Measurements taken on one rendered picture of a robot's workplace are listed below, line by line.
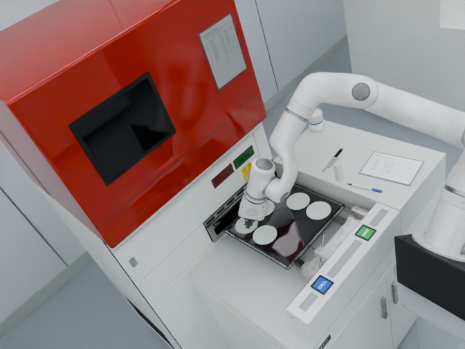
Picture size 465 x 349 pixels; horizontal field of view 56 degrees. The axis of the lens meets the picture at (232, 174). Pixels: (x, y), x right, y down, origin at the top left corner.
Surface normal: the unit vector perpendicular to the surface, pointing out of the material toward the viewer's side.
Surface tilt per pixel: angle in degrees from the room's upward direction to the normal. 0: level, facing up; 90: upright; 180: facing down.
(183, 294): 90
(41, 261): 90
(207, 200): 90
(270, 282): 0
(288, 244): 0
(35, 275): 90
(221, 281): 0
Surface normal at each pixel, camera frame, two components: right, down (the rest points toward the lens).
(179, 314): 0.68, 0.31
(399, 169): -0.28, -0.73
